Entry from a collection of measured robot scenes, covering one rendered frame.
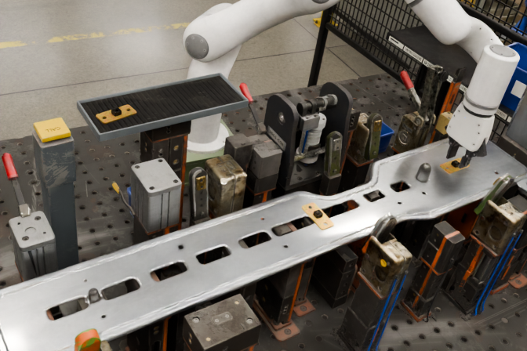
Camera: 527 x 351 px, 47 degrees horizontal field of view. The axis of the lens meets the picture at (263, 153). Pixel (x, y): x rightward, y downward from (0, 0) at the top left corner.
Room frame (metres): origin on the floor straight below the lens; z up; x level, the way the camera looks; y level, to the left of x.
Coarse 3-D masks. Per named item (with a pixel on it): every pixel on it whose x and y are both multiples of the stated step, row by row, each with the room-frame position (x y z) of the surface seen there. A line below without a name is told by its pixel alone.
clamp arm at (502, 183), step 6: (498, 180) 1.17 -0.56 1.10; (504, 180) 1.16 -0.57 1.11; (510, 180) 1.16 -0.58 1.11; (492, 186) 1.17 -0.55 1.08; (498, 186) 1.16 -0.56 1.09; (504, 186) 1.16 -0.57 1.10; (492, 192) 1.17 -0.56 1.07; (498, 192) 1.16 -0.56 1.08; (504, 192) 1.18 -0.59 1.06; (486, 198) 1.17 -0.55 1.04; (492, 198) 1.16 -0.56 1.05; (498, 198) 1.18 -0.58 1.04; (480, 204) 1.18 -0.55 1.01; (474, 210) 1.18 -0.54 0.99; (480, 210) 1.17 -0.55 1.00
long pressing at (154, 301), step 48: (432, 144) 1.42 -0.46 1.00; (384, 192) 1.18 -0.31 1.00; (432, 192) 1.21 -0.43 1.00; (480, 192) 1.25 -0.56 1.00; (192, 240) 0.91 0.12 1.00; (288, 240) 0.96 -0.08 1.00; (336, 240) 0.99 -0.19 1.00; (48, 288) 0.73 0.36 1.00; (96, 288) 0.74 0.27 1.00; (144, 288) 0.76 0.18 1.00; (192, 288) 0.78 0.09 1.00; (0, 336) 0.61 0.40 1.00; (48, 336) 0.63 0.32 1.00
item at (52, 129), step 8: (48, 120) 1.03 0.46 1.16; (56, 120) 1.04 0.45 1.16; (40, 128) 1.00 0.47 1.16; (48, 128) 1.00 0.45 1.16; (56, 128) 1.01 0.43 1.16; (64, 128) 1.01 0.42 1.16; (40, 136) 0.97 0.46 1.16; (48, 136) 0.98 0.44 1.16; (56, 136) 0.99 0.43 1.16; (64, 136) 1.00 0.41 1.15
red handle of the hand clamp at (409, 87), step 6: (402, 72) 1.54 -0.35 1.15; (402, 78) 1.53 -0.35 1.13; (408, 78) 1.52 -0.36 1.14; (408, 84) 1.51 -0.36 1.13; (408, 90) 1.51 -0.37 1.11; (414, 90) 1.51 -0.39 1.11; (414, 96) 1.49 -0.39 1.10; (414, 102) 1.48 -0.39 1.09; (420, 102) 1.48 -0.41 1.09; (426, 120) 1.44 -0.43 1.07
